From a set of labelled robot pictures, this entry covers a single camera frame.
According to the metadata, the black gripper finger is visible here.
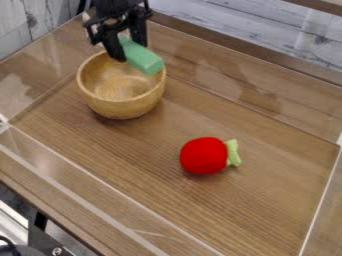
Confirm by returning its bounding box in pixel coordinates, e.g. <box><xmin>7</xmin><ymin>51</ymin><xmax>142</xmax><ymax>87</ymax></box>
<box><xmin>102</xmin><ymin>28</ymin><xmax>126</xmax><ymax>62</ymax></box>
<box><xmin>130</xmin><ymin>16</ymin><xmax>148</xmax><ymax>46</ymax></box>

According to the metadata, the light wooden bowl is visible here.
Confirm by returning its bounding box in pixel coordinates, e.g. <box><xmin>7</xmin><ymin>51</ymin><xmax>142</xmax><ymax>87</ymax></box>
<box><xmin>76</xmin><ymin>51</ymin><xmax>167</xmax><ymax>120</ymax></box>

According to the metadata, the red plush apple toy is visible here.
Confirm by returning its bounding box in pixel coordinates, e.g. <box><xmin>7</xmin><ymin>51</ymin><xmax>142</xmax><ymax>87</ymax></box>
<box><xmin>179</xmin><ymin>137</ymin><xmax>242</xmax><ymax>175</ymax></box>

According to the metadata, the clear acrylic front barrier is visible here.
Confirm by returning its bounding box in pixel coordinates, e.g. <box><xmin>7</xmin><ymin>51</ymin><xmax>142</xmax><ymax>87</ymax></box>
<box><xmin>0</xmin><ymin>116</ymin><xmax>223</xmax><ymax>256</ymax></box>

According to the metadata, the black table leg bracket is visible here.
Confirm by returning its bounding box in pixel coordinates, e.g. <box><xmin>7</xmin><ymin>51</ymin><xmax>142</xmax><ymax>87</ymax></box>
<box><xmin>28</xmin><ymin>212</ymin><xmax>75</xmax><ymax>256</ymax></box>

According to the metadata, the clear acrylic corner bracket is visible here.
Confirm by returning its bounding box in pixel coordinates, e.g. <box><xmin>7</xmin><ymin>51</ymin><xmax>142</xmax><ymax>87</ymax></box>
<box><xmin>82</xmin><ymin>12</ymin><xmax>99</xmax><ymax>37</ymax></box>

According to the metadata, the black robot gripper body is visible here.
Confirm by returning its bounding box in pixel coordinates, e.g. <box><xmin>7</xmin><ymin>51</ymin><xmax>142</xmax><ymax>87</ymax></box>
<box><xmin>90</xmin><ymin>0</ymin><xmax>151</xmax><ymax>44</ymax></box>

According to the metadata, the black cable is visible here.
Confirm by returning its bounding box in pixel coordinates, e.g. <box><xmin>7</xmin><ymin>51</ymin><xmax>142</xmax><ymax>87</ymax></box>
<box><xmin>0</xmin><ymin>235</ymin><xmax>19</xmax><ymax>256</ymax></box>

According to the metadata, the green rectangular block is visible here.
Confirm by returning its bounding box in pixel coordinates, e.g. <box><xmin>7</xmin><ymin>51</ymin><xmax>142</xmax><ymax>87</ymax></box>
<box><xmin>119</xmin><ymin>36</ymin><xmax>164</xmax><ymax>75</ymax></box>

